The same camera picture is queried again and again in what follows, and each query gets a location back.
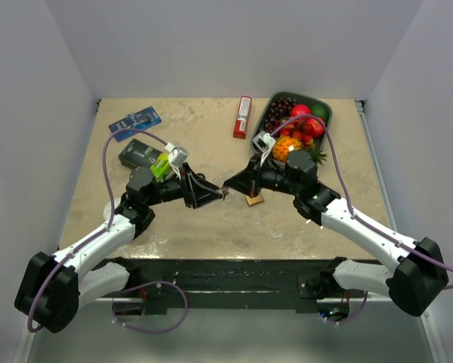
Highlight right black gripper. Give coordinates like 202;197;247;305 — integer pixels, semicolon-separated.
225;153;301;199

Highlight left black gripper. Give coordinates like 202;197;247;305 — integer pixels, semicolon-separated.
145;163;222;209

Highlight brass padlock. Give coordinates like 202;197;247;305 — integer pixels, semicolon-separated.
245;194;265;207

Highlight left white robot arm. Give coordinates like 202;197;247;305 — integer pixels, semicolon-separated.
14;163;222;333

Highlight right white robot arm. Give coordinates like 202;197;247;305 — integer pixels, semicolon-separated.
224;150;448;317

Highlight black headed key bunch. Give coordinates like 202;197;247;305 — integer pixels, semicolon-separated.
306;219;323;229

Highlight orange toy pineapple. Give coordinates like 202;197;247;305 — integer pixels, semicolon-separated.
271;135;327;165

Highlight red rectangular box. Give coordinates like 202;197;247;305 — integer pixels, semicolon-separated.
233;96;252;139

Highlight green black product box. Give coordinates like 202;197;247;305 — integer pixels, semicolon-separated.
118;139;172;182

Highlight red leafy fruit cluster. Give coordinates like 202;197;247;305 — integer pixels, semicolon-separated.
280;120;314;148

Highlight dark red grapes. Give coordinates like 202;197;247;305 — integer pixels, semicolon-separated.
263;98;298;133

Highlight grey fruit tray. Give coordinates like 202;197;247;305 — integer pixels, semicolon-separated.
250;91;333;153

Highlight red apple lower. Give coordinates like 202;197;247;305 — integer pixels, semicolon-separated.
307;118;324;138

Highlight red apple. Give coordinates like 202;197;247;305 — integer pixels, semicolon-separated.
307;118;324;138
290;104;311;117

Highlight red apple upper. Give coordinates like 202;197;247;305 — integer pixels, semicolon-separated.
290;104;311;117

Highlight blue blister pack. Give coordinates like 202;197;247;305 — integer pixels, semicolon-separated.
108;107;162;142

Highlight green lime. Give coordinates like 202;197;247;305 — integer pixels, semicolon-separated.
311;104;330;122

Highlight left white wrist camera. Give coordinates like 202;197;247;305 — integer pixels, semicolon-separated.
165;143;188;177

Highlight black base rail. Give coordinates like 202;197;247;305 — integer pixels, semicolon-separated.
112;257;364;318

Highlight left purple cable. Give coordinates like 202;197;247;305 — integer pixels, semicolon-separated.
26;127;174;334

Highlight purple cable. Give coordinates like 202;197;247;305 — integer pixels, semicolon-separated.
269;113;453;290
26;127;174;334

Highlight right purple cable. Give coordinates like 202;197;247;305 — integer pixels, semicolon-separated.
269;113;453;290

